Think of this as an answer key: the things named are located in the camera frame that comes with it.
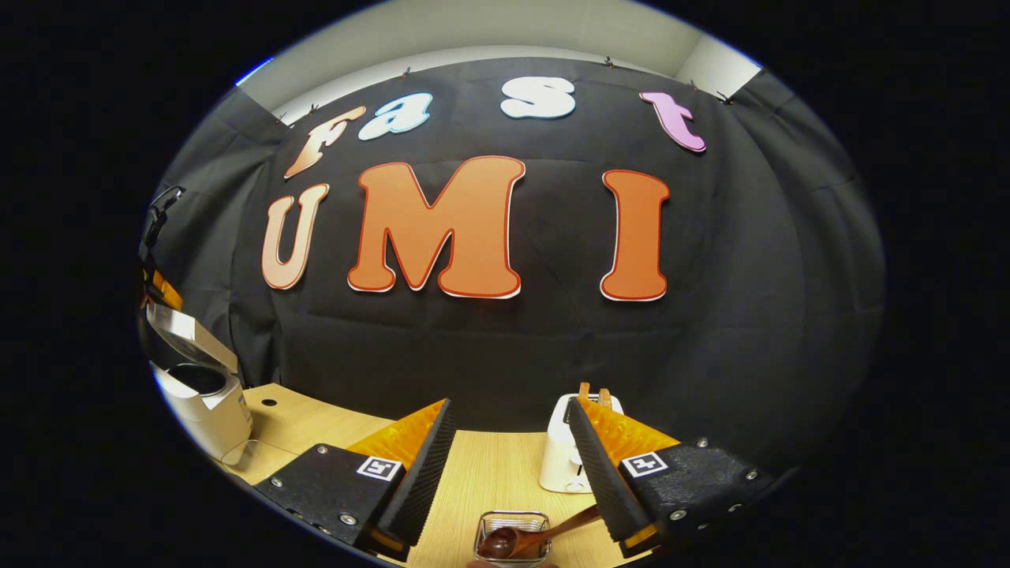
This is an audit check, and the white toaster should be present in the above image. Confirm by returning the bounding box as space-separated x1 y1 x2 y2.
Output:
539 392 624 495

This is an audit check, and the metal wire chopstick holder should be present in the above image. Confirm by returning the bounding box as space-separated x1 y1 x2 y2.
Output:
473 511 552 566

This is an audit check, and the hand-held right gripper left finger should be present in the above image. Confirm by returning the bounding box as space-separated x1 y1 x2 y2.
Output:
252 398 457 562

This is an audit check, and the brown wooden spoon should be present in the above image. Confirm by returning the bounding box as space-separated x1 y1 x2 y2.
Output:
477 505 602 559

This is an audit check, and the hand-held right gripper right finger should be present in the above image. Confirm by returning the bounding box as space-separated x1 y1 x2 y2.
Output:
564 397 782 559

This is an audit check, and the white rice cooker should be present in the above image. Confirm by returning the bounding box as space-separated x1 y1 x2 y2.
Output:
146 304 253 465

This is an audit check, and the black backdrop cloth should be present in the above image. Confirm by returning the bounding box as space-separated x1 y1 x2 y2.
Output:
142 57 886 474

